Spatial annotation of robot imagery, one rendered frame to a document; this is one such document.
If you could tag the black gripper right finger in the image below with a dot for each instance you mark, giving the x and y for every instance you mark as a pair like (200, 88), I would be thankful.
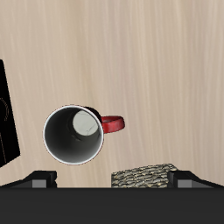
(182, 179)

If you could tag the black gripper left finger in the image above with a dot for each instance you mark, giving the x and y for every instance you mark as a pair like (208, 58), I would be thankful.
(40, 178)

